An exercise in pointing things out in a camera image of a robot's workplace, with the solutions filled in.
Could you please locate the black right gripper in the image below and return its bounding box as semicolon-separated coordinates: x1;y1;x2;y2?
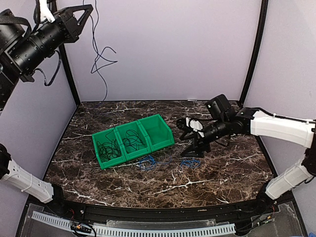
180;117;230;158

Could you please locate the light blue cable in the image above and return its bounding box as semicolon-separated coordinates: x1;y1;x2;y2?
179;158;201;169
137;155;173;171

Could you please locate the black thin cable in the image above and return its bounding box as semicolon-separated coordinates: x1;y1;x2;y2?
95;133;123;162

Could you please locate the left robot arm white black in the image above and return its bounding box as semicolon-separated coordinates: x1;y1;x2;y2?
0;0;93;215

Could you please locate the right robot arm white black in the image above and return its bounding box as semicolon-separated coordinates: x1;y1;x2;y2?
176;94;316;214

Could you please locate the green plastic three-compartment bin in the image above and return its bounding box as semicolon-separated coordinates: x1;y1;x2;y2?
92;114;175;170

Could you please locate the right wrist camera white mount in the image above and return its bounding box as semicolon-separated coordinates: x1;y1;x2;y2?
176;117;205;138

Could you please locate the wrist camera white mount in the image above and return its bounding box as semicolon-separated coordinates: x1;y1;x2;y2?
33;0;55;24
176;117;205;138

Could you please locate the black frame post left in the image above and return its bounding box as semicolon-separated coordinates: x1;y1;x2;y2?
48;0;81;106

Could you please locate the black frame post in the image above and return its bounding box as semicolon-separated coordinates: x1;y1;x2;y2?
48;0;81;106
238;0;269;107

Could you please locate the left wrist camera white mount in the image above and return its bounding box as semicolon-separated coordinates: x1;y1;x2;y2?
33;0;55;24

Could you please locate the black frame post right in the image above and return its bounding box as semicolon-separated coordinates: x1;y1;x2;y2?
238;0;269;107

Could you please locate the white slotted cable duct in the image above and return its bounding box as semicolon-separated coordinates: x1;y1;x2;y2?
31;211;236;237

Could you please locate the black front rail base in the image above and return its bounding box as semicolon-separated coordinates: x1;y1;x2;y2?
16;192;308;237

